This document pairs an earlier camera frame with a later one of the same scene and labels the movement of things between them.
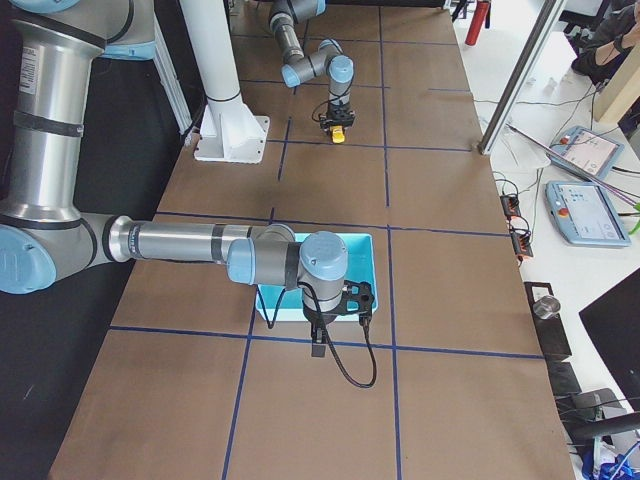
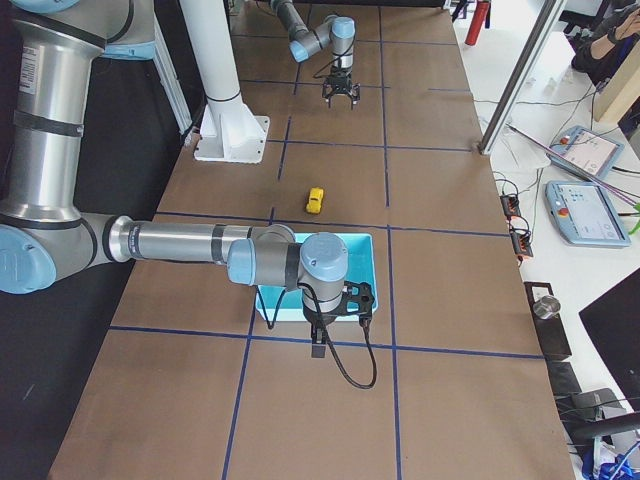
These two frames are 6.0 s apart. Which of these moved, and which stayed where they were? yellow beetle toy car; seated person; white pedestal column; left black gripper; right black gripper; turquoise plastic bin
Moved: left black gripper; yellow beetle toy car
Stayed: seated person; turquoise plastic bin; white pedestal column; right black gripper
